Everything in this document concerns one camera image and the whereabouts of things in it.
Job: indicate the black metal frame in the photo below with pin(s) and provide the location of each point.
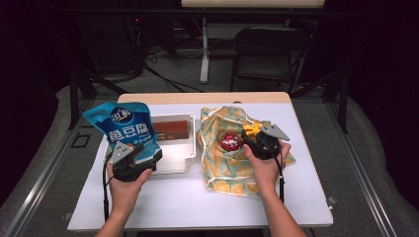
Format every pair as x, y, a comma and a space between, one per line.
74, 98
343, 105

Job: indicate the person's right hand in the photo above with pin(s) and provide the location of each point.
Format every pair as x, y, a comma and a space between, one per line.
268, 174

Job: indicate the orange patterned fabric bag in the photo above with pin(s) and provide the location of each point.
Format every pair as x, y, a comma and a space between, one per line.
224, 171

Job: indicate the brown carton box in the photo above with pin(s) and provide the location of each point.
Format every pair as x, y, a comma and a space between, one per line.
171, 130

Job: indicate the white metal stand leg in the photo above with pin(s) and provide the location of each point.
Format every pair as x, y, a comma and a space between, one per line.
205, 59

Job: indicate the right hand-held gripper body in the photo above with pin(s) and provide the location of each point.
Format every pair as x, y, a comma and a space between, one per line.
267, 148

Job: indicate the black equipment cabinet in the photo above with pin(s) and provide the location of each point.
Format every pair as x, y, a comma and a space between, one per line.
108, 42

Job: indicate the blue snack pouch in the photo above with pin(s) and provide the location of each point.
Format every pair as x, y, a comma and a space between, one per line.
125, 128

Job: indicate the white table sheet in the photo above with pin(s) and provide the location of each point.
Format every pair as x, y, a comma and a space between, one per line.
197, 207

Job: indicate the aluminium floor rail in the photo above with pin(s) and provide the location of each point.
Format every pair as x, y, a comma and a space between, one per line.
42, 177
362, 171

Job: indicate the white plastic tray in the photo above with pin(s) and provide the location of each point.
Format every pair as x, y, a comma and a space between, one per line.
178, 158

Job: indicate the red round candy tin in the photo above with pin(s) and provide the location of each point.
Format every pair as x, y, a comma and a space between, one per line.
230, 141

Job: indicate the person's left hand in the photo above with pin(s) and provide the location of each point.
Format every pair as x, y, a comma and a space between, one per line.
125, 197

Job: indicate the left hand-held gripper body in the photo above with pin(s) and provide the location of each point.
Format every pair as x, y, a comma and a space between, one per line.
126, 169

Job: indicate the black folding chair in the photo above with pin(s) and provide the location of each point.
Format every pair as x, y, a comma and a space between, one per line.
263, 59

